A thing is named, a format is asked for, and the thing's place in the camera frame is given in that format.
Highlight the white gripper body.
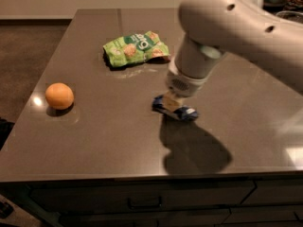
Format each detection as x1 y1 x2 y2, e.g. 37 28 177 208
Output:
166 61 206 97

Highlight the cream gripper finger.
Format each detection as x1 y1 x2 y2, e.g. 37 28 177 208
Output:
163 91 184 112

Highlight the blue rxbar blueberry wrapper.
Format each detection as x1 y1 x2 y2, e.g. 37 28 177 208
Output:
151 95 199 121

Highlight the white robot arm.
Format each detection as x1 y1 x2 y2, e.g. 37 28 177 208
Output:
163 0 303 112

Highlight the green snack chip bag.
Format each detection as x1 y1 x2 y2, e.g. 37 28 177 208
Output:
103 31 169 68

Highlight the orange fruit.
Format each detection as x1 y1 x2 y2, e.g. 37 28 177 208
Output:
45 83 74 110

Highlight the glass jar with black lid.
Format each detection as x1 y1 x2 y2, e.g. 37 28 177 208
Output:
263 0 286 12

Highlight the clear glass cup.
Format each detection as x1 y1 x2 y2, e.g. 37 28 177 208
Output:
276 10 303 24

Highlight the grey right cabinet drawer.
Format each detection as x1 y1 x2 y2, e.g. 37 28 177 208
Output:
243 180 303 205

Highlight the grey cabinet drawer with handle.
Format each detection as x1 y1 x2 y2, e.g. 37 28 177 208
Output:
30 181 254 213

